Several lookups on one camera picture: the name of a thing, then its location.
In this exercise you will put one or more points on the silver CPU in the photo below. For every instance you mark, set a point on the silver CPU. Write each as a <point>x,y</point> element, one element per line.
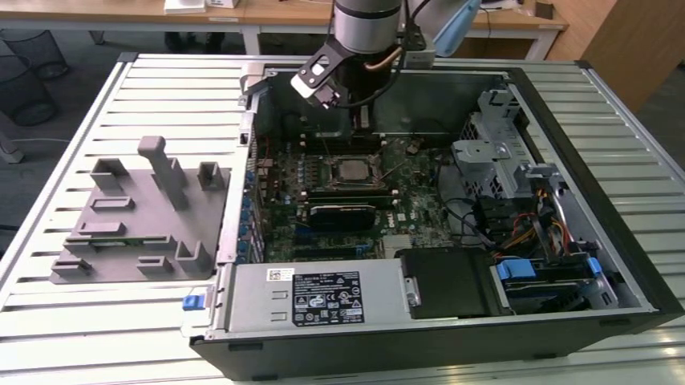
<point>354,169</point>

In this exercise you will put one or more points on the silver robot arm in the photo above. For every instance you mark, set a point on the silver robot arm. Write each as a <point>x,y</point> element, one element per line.
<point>363,24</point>

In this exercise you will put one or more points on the CPU socket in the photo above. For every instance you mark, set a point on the CPU socket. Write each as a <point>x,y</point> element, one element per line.
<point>328,182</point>

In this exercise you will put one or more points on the RAM slot white clips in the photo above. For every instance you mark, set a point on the RAM slot white clips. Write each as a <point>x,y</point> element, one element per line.
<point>331,137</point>
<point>387,205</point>
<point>331,144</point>
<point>347,197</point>

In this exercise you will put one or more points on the round coin battery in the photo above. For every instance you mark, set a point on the round coin battery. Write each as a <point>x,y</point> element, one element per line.
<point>414,147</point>

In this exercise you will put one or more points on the silver drive cage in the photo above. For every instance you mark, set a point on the silver drive cage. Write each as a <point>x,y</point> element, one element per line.
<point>475,154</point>

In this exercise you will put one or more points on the green motherboard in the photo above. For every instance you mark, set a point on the green motherboard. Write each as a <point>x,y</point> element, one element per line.
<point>422,192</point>

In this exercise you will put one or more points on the black graphics card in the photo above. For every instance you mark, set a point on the black graphics card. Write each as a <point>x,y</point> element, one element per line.
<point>341,218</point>

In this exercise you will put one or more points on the white box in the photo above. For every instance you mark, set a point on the white box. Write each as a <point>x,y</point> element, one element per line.
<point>184,7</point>

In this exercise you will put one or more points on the small brown box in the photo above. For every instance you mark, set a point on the small brown box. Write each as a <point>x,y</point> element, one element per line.
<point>544,11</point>

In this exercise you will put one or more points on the silver chipset heatsink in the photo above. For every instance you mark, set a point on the silver chipset heatsink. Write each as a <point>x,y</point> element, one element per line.
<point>398,243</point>

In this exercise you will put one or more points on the long wooden desk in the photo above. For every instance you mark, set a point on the long wooden desk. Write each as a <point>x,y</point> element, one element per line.
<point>106,18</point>

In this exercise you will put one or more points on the wooden cabinet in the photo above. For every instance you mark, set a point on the wooden cabinet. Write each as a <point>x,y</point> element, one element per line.
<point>637,48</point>

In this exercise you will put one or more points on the black plastic shroud box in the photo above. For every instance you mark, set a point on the black plastic shroud box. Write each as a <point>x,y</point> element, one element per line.
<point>448,284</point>

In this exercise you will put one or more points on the grey parts rack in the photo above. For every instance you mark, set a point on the grey parts rack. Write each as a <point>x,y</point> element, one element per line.
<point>144,224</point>

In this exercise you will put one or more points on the hard disk in blue carrier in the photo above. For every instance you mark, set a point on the hard disk in blue carrier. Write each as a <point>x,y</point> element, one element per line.
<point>515,272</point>

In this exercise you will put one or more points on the silver power supply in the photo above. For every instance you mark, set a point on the silver power supply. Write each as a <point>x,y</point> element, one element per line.
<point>256,297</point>

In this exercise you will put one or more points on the black mesh wastebasket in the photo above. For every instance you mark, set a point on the black mesh wastebasket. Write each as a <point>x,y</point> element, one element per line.
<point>26,96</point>
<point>42,48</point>

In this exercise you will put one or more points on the green RAM stick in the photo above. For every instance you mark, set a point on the green RAM stick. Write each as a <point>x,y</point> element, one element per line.
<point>117,241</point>

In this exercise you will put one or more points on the blue case latch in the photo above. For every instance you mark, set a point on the blue case latch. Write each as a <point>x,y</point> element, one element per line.
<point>193,302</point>

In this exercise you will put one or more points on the black open PC case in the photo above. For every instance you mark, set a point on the black open PC case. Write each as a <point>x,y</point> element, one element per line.
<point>374,357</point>

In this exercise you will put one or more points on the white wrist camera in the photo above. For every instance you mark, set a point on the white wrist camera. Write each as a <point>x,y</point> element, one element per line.
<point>315,86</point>

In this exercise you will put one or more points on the silver camera box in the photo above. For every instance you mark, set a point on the silver camera box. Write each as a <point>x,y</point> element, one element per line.
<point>419,60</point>

